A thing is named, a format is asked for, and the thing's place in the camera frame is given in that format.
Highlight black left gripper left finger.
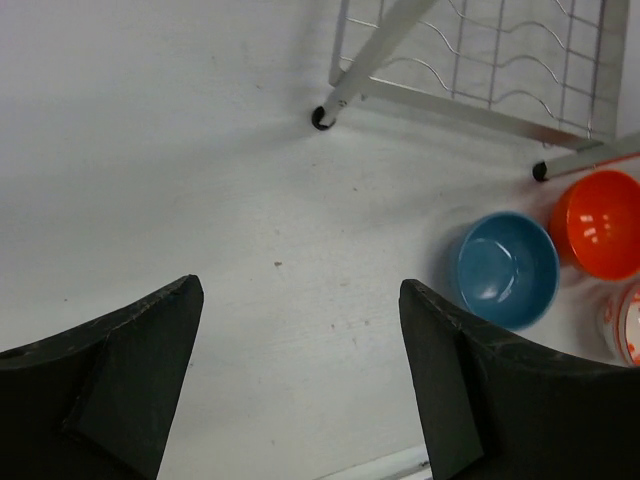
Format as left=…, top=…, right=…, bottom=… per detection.
left=1, top=275, right=204, bottom=479

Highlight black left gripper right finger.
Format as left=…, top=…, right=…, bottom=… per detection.
left=399, top=279, right=639, bottom=479

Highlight white orange patterned bowl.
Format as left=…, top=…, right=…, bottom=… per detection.
left=597, top=281, right=639, bottom=367

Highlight blue ceramic bowl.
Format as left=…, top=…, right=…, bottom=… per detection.
left=449, top=211, right=560, bottom=330

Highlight orange plastic bowl left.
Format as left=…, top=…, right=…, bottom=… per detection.
left=548, top=170, right=639, bottom=281

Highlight aluminium table frame rails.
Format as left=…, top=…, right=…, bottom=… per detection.
left=319, top=444, right=433, bottom=480

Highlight steel wire dish rack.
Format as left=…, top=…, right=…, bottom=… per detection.
left=311, top=1, right=639, bottom=182

